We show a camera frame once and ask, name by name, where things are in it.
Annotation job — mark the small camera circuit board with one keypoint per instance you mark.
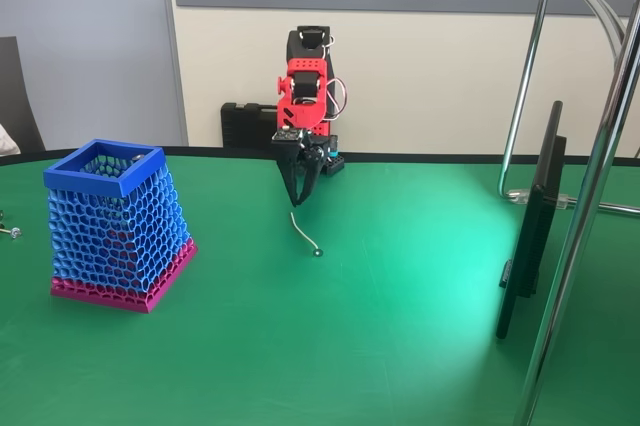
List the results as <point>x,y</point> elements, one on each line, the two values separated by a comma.
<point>286,136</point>

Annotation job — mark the black plastic tool case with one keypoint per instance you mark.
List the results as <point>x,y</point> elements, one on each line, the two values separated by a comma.
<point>247,123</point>

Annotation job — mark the small metal screws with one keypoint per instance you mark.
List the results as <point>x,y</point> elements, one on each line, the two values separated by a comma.
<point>15,232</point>

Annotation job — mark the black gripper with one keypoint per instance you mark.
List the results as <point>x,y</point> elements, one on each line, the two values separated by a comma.
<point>295,162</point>

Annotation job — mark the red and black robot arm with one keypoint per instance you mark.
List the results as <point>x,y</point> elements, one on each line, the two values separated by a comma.
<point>302,113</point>

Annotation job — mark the black flat light panel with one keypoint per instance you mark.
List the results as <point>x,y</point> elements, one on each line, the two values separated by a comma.
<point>535,226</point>

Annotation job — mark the white cloth item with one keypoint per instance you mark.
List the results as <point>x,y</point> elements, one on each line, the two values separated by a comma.
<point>6,143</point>

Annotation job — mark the green cloth with black rim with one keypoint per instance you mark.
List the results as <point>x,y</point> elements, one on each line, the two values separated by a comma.
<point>320,326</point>

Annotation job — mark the chrome tube stand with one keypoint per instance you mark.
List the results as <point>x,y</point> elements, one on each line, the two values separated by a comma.
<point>575,256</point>

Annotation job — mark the blue and pink lattice basket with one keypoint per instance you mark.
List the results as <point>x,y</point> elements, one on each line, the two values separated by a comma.
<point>110,226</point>

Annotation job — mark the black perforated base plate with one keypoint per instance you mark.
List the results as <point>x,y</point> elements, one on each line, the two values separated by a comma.
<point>334,165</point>

